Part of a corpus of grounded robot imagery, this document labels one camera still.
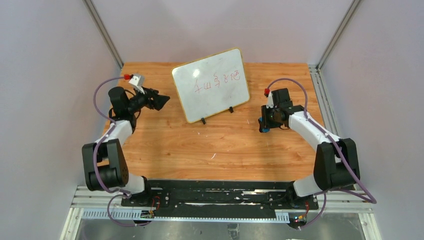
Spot yellow framed whiteboard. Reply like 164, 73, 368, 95
171, 47, 250, 123

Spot metal wire board stand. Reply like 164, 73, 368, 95
200, 106, 235, 125

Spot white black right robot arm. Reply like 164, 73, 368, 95
258, 88, 360, 206

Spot blue whiteboard eraser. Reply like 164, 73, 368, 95
258, 117, 270, 133

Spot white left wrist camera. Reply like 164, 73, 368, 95
128, 73, 145, 94

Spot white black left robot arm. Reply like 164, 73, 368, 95
81, 87, 170, 196

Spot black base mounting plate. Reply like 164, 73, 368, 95
121, 179, 318, 213

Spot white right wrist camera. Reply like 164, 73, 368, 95
264, 88, 275, 109

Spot aluminium frame rail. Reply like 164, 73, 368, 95
308, 64, 343, 136

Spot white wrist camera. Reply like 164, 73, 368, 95
264, 88, 275, 109
128, 73, 145, 94

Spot slotted cable duct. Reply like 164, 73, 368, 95
81, 208, 291, 224

